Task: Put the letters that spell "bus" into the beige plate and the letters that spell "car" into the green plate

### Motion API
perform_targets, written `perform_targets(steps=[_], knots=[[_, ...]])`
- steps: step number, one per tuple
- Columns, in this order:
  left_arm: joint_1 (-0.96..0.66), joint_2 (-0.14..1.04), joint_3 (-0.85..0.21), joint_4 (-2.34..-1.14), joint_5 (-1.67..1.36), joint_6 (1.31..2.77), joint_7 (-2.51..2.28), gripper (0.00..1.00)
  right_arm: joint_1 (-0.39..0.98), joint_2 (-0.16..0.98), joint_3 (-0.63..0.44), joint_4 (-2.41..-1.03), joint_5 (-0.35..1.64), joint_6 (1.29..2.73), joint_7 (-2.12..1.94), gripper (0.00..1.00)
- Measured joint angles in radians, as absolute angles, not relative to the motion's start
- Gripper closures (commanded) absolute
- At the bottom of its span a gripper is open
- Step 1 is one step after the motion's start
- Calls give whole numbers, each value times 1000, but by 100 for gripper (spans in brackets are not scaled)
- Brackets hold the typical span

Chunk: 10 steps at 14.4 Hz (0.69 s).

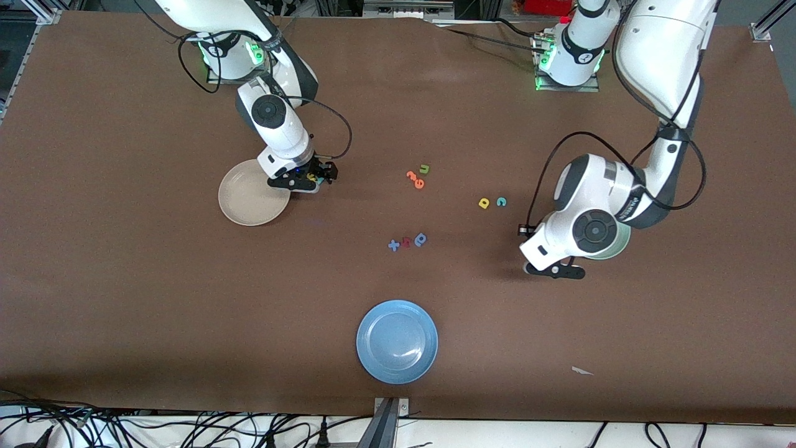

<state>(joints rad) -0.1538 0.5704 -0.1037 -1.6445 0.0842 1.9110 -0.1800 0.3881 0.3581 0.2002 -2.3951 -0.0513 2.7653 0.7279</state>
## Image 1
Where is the grey equipment box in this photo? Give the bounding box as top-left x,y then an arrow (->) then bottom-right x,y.
363,0 -> 456,21

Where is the brown table cover sheet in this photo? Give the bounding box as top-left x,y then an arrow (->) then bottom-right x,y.
0,9 -> 796,425

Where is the short black cable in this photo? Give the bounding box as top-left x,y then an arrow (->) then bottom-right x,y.
494,17 -> 539,37

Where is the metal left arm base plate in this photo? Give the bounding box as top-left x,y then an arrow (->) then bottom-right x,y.
534,34 -> 601,93

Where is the light green plate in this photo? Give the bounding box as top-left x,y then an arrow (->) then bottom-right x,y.
581,219 -> 631,261

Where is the blue plate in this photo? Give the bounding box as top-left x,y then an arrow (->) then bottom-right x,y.
356,300 -> 438,385

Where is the beige brown plate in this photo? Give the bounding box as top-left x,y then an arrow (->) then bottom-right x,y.
218,159 -> 292,226

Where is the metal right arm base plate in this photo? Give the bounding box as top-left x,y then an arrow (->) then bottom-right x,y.
207,37 -> 274,85

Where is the dark aluminium post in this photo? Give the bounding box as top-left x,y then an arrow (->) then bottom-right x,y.
356,399 -> 399,448

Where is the aluminium frame profile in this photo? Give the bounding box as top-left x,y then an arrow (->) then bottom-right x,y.
0,0 -> 63,125
749,0 -> 796,44

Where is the long black cable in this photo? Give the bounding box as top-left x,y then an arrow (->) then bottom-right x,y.
443,27 -> 545,50

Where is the red box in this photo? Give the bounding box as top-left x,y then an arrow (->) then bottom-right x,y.
524,0 -> 576,16

